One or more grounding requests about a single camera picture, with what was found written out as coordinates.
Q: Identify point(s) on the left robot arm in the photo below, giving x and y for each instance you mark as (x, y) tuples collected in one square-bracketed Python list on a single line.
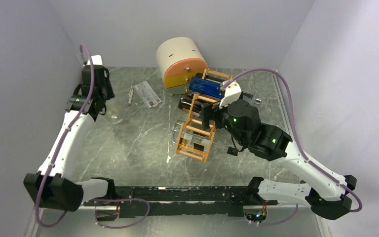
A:
[(52, 186)]

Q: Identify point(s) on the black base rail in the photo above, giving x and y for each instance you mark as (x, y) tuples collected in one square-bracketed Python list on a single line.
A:
[(174, 201)]

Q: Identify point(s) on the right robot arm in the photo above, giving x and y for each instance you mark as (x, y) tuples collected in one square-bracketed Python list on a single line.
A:
[(328, 194)]

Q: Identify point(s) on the round three-drawer storage box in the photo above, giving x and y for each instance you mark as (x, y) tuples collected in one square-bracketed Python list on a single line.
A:
[(178, 60)]

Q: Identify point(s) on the wooden wine rack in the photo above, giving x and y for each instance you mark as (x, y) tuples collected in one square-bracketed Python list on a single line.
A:
[(192, 123)]

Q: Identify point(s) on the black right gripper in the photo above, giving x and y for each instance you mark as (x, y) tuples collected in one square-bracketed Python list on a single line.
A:
[(209, 110)]

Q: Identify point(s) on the white plastic card package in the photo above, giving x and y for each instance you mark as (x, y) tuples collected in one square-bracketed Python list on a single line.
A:
[(147, 94)]

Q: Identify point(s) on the square clear black-capped bottle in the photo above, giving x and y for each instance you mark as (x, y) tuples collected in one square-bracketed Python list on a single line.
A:
[(199, 145)]

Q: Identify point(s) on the blue square glass bottle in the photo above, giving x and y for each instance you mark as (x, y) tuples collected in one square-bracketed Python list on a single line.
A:
[(212, 88)]

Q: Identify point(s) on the white pen with pink tip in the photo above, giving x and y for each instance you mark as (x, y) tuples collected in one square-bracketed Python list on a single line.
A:
[(131, 92)]

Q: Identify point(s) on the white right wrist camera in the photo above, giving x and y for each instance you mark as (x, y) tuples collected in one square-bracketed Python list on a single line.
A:
[(231, 94)]

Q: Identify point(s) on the dark red gold-capped bottle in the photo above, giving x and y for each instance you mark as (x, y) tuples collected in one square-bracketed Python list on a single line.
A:
[(186, 101)]

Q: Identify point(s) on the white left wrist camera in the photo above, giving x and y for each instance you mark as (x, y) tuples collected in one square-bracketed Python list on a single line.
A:
[(97, 60)]

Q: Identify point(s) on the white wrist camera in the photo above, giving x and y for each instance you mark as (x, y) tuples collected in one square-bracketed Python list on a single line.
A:
[(97, 60), (231, 94)]

